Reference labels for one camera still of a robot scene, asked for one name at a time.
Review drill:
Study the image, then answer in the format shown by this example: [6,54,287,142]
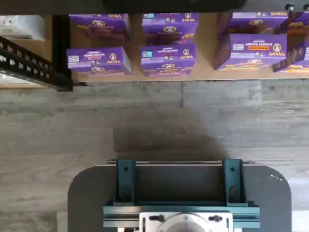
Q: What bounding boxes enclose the purple Annie's box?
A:
[140,43,197,77]
[218,11,289,36]
[215,33,288,72]
[272,33,309,73]
[141,13,200,46]
[66,46,132,77]
[69,14,132,41]
[287,11,309,36]

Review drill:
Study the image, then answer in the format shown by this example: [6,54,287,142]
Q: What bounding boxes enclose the wooden shelf board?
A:
[70,13,309,82]
[0,14,53,89]

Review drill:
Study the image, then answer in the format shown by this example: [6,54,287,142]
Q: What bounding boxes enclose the black metal shelf rack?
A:
[0,35,74,92]
[0,0,309,92]

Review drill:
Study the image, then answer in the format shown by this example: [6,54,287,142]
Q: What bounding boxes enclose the silver mounting plate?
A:
[139,212,234,232]

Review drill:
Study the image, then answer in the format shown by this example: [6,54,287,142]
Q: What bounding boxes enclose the white paper carton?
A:
[0,15,46,41]

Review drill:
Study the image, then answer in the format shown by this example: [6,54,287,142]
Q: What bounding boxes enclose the teal metal mounting frame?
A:
[103,158,261,230]

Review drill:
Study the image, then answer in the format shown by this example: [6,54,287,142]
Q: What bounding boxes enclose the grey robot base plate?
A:
[67,165,292,232]

